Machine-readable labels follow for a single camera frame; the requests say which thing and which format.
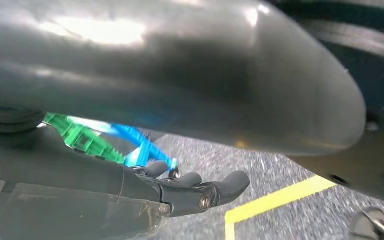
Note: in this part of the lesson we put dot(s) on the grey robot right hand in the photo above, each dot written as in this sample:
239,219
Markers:
62,192

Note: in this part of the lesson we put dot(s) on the black robot leg part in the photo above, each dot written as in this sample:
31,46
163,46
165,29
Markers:
377,149

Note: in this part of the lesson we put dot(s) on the small blue steel shelf rack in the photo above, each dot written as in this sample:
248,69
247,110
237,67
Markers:
145,145

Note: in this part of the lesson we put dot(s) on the green plastic crate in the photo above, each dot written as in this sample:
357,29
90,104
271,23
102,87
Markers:
86,142

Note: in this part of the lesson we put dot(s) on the yellow floor tape square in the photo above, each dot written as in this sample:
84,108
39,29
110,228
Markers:
278,198

